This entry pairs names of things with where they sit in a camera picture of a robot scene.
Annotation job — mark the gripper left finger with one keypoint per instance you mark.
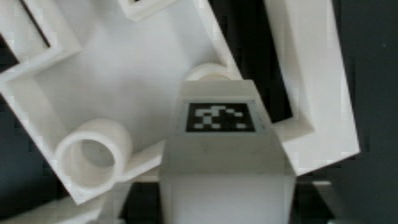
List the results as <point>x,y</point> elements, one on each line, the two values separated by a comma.
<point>132,205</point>

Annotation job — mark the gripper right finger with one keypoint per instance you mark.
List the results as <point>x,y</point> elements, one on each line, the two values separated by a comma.
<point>317,205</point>

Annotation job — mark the white chair leg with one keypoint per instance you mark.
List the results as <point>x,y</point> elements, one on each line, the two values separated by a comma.
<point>226,175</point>

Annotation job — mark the white chair seat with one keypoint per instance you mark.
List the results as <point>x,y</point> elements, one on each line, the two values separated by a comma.
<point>105,52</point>

